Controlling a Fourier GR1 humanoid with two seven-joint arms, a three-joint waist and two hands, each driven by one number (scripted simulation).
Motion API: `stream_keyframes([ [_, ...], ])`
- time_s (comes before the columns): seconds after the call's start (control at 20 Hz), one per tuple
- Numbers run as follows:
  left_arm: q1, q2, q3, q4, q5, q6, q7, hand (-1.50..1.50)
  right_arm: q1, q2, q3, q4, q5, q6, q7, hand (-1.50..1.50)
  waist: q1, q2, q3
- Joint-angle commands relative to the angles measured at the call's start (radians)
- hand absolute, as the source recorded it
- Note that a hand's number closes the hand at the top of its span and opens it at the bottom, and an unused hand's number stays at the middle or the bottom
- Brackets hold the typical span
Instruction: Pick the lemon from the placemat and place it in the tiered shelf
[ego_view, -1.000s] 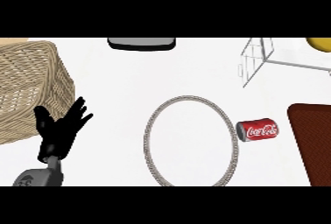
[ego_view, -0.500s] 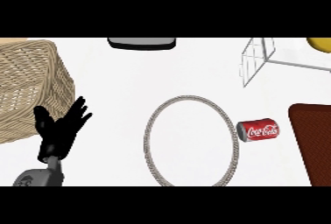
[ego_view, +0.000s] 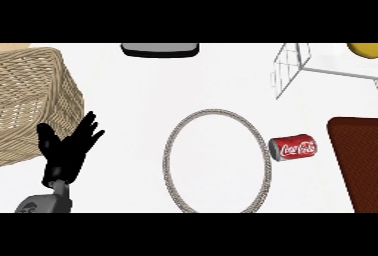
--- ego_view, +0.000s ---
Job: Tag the black and grey appliance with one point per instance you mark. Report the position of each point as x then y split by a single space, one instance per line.
160 50

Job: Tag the brown woven placemat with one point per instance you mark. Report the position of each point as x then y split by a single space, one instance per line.
358 160

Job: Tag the red soda can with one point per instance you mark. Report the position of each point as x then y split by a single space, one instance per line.
294 147

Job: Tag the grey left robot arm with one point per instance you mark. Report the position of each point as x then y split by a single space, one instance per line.
46 201

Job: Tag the tan wicker basket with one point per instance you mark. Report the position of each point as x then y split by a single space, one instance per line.
34 100

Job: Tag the yellow lemon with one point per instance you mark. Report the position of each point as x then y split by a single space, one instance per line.
365 49

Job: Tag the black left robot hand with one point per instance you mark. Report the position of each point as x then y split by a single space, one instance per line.
68 150

